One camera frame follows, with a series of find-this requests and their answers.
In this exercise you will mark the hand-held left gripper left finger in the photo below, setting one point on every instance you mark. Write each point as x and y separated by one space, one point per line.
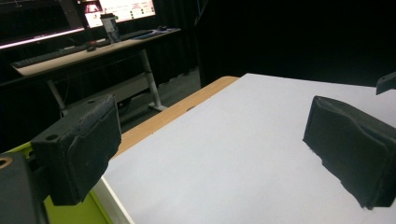
81 146

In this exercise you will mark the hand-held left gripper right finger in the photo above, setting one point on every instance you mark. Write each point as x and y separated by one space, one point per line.
351 146

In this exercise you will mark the wooden table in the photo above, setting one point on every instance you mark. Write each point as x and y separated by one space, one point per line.
168 115

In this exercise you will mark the long black keyboard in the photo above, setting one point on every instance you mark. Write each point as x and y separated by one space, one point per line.
46 57

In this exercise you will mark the black computer mouse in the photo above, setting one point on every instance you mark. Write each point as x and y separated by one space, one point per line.
162 28
91 48

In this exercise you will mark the white table board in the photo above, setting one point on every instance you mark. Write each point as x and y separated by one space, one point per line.
233 149

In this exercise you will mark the white lidded drink cup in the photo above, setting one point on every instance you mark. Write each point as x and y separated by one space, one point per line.
110 29

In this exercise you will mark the short black keyboard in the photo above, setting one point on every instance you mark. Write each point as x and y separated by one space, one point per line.
137 34

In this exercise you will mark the dark wide computer monitor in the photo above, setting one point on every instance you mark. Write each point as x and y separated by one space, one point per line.
34 21

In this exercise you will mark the blue mouse pad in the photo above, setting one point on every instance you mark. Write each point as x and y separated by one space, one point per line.
162 32

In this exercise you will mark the bright computer monitor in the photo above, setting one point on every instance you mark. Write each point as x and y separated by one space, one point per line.
124 11

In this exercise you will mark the desk with white frame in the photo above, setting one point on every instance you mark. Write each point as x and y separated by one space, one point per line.
93 53

